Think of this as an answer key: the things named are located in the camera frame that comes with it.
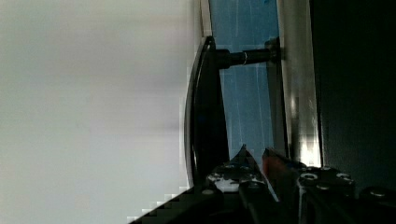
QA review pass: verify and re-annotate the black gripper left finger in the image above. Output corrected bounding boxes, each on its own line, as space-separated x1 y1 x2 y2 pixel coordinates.
206 146 276 224

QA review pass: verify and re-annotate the black red gripper right finger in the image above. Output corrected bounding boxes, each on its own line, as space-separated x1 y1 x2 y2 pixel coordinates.
261 147 356 224

